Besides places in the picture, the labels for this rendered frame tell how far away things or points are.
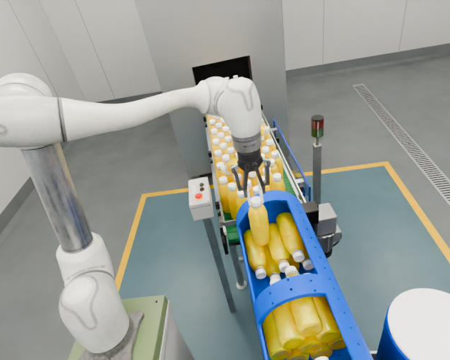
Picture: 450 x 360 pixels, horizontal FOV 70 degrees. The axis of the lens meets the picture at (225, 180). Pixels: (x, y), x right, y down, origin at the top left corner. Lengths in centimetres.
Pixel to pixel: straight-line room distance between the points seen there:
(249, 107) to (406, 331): 81
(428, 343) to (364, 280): 138
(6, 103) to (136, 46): 471
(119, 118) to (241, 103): 32
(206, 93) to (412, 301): 93
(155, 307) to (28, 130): 76
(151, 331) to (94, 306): 26
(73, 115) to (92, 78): 507
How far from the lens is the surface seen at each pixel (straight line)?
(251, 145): 96
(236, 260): 222
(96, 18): 552
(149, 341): 120
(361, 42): 566
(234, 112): 90
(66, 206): 107
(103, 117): 80
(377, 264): 263
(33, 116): 78
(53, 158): 100
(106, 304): 107
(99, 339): 112
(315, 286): 100
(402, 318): 121
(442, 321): 124
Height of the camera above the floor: 206
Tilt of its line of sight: 37 degrees down
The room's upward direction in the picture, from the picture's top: 12 degrees counter-clockwise
